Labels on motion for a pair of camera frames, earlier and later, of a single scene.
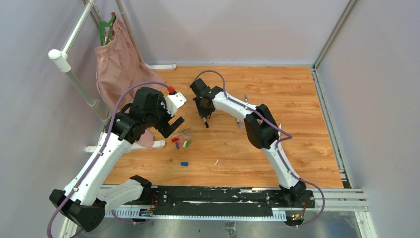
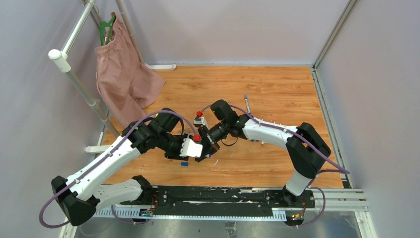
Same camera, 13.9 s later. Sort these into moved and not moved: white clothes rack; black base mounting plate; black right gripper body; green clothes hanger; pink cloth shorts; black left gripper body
Moved: black right gripper body; black left gripper body
Not moved: green clothes hanger; white clothes rack; black base mounting plate; pink cloth shorts
